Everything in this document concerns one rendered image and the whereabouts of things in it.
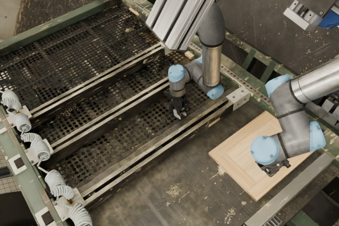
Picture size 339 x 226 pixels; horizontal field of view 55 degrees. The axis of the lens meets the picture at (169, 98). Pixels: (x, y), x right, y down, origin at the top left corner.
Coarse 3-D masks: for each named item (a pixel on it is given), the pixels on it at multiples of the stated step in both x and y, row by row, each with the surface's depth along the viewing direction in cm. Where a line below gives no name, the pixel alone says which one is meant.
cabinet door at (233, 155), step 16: (256, 128) 165; (272, 128) 165; (224, 144) 160; (240, 144) 160; (224, 160) 154; (240, 160) 154; (240, 176) 148; (256, 176) 148; (272, 176) 147; (256, 192) 142
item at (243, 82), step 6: (132, 0) 245; (138, 6) 239; (192, 42) 207; (198, 48) 203; (222, 66) 191; (228, 72) 188; (234, 78) 184; (240, 78) 184; (246, 84) 180; (252, 90) 177; (258, 96) 174; (264, 96) 174; (270, 102) 171
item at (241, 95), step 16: (240, 96) 173; (208, 112) 167; (224, 112) 170; (192, 128) 161; (160, 144) 156; (176, 144) 157; (144, 160) 151; (160, 160) 157; (112, 176) 146; (128, 176) 146; (48, 192) 125; (64, 192) 127; (96, 192) 145; (112, 192) 146; (64, 208) 134; (48, 224) 130
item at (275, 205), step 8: (320, 160) 148; (328, 160) 148; (312, 168) 146; (320, 168) 146; (304, 176) 144; (312, 176) 144; (288, 184) 142; (296, 184) 142; (304, 184) 141; (280, 192) 140; (288, 192) 139; (296, 192) 139; (272, 200) 137; (280, 200) 137; (288, 200) 137; (264, 208) 135; (272, 208) 135; (280, 208) 136; (256, 216) 133; (264, 216) 133; (248, 224) 132; (256, 224) 131
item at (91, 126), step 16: (160, 80) 184; (144, 96) 177; (160, 96) 183; (112, 112) 172; (128, 112) 174; (80, 128) 166; (96, 128) 165; (48, 144) 156; (64, 144) 160; (80, 144) 165; (32, 160) 150; (48, 160) 157
